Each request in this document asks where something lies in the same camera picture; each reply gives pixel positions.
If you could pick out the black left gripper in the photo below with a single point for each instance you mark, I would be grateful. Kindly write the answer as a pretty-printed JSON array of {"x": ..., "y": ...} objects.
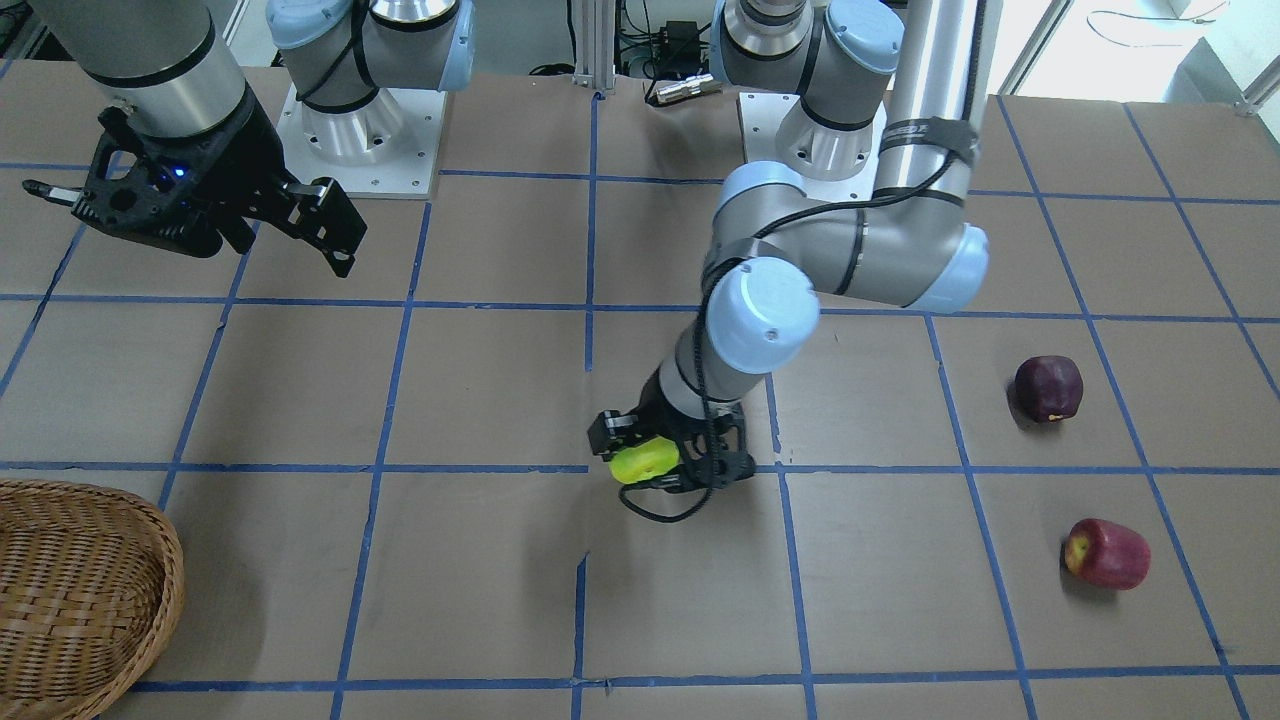
[{"x": 655, "y": 398}]

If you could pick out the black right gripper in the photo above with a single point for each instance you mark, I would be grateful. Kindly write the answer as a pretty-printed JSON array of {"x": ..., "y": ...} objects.
[{"x": 256, "y": 150}]

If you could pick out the green apple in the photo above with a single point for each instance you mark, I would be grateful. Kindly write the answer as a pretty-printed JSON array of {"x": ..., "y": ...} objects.
[{"x": 654, "y": 458}]

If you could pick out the dark red apple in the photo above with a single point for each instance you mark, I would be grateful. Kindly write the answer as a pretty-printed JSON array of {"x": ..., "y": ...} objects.
[{"x": 1049, "y": 388}]

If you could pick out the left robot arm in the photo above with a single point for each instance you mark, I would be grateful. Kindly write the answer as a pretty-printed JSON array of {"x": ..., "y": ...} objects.
[{"x": 865, "y": 199}]

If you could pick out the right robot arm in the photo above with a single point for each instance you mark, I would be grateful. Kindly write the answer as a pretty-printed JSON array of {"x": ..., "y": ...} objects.
[{"x": 166, "y": 64}]

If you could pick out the woven wicker basket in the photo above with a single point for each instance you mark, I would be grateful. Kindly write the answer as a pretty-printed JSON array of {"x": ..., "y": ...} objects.
[{"x": 92, "y": 586}]

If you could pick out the bright red apple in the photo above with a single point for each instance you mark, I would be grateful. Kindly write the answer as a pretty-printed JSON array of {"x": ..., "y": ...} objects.
[{"x": 1106, "y": 554}]

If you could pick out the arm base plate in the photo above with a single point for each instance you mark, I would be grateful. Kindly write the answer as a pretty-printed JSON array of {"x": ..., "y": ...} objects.
[
  {"x": 776, "y": 128},
  {"x": 386, "y": 150}
]

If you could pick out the aluminium frame post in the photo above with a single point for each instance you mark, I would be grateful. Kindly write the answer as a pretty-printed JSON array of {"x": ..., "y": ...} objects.
[{"x": 594, "y": 32}]

